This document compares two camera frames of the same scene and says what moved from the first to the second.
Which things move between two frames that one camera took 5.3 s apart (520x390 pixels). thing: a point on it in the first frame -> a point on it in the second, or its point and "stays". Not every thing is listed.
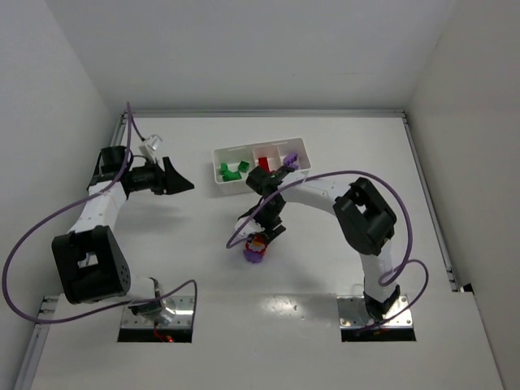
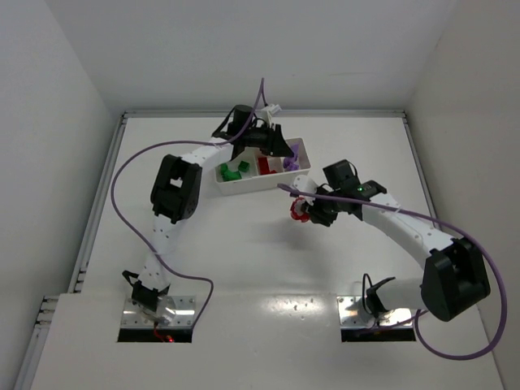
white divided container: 232,164 stays
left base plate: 182,317 stays
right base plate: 353,314 stays
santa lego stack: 254,249 -> 296,212
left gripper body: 163,176 -> 268,140
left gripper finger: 175,182 -> 280,147
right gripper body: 269,227 -> 315,210
